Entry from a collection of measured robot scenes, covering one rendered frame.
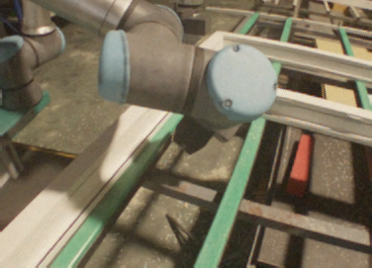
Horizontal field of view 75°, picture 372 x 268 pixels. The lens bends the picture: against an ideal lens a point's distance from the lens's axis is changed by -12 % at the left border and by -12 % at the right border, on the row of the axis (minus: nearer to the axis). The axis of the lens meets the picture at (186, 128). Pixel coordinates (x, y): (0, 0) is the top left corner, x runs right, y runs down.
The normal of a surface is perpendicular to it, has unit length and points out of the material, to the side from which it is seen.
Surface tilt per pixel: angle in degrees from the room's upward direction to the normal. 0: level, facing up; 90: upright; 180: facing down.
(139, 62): 53
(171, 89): 79
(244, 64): 49
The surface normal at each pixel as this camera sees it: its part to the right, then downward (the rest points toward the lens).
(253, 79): 0.22, -0.09
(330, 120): -0.40, 0.55
